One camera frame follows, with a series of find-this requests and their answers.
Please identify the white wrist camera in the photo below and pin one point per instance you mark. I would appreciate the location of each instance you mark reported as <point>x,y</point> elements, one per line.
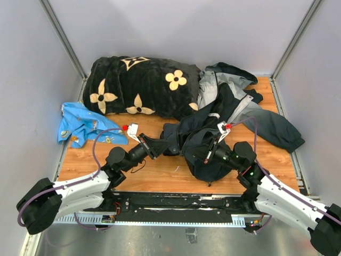
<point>224,129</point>
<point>132,131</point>

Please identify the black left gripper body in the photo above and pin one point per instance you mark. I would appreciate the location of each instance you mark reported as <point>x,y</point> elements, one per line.
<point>150,150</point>

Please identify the black blanket with cream flowers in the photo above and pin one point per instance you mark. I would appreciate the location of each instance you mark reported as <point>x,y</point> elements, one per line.
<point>142,85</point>

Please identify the aluminium frame post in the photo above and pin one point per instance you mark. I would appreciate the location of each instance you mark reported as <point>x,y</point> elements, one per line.
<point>307,18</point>
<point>52,16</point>

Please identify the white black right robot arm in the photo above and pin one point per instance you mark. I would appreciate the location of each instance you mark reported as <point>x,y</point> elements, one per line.
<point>269,195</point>

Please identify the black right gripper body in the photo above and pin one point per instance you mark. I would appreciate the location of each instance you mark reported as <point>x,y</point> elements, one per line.
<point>218,152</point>

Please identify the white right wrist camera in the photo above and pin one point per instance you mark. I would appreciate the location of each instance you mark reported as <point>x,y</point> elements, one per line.
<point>224,129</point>

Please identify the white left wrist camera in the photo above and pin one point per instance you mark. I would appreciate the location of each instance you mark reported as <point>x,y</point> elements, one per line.
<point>132,131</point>

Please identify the right rear aluminium frame post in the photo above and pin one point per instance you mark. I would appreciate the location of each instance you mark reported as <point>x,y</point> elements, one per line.
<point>307,18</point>

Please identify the aluminium front rail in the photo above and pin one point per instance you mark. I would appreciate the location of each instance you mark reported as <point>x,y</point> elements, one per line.
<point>108,219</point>

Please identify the left rear aluminium frame post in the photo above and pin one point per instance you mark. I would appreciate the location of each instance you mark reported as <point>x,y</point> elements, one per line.
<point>52,16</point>

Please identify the dark grey zip jacket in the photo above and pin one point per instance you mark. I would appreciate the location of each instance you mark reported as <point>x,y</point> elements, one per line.
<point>223,97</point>

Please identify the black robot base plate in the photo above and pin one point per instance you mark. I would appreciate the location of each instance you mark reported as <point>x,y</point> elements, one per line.
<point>175,207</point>

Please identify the blue patterned cloth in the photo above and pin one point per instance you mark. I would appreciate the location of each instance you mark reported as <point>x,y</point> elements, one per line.
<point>80,125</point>

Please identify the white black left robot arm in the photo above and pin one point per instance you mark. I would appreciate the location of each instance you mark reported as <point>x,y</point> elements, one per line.
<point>47,201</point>

